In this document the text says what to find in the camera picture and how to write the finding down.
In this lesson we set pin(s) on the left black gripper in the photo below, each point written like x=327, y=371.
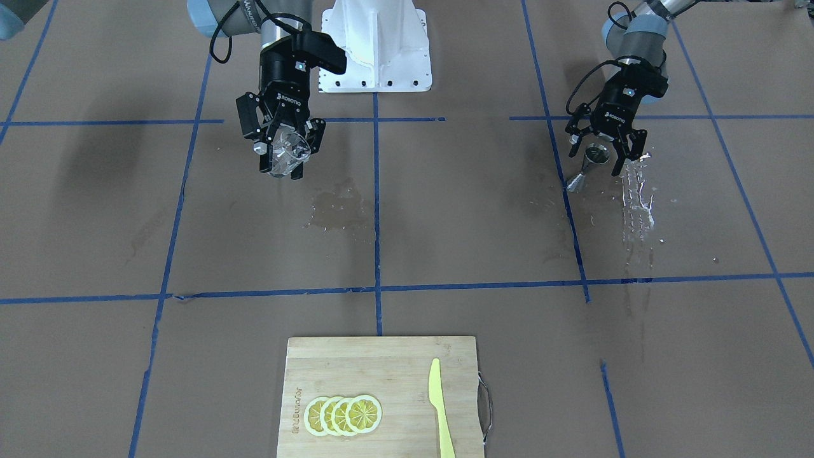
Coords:
x=613, y=107

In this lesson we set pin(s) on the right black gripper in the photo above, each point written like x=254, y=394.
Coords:
x=280, y=81

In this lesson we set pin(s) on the steel jigger measuring cup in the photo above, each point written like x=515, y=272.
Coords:
x=594, y=155

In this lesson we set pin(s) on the clear glass beaker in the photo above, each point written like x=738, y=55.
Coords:
x=288, y=150

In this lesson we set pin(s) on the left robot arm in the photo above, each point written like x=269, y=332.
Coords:
x=635, y=39

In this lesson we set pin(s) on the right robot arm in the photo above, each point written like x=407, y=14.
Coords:
x=276, y=21

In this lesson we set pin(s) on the bamboo cutting board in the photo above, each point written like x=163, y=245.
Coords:
x=395, y=370

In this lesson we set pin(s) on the lemon slice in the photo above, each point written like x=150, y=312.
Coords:
x=326, y=415
x=364, y=413
x=339, y=422
x=313, y=417

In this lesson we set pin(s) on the yellow plastic knife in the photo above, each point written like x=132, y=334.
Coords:
x=436, y=398

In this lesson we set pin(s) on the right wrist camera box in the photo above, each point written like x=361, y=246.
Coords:
x=316, y=49

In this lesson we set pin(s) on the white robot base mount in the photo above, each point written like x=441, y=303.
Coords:
x=387, y=46

